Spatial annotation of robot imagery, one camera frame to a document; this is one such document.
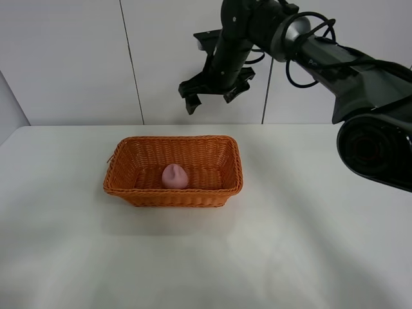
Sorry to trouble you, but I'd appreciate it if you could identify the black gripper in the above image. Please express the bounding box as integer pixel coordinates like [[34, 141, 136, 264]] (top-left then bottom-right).
[[178, 30, 255, 115]]

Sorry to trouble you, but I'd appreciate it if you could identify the pink peach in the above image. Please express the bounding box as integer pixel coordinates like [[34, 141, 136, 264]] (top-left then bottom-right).
[[162, 164, 189, 189]]

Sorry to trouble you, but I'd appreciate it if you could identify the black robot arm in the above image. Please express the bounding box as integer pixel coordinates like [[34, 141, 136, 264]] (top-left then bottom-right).
[[178, 1, 411, 191]]

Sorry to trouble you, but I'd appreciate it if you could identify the orange woven plastic basket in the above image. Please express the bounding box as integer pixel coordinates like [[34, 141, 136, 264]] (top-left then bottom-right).
[[103, 135, 243, 208]]

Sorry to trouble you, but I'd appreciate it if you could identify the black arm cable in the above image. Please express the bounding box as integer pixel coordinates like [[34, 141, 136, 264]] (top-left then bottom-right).
[[246, 11, 412, 89]]

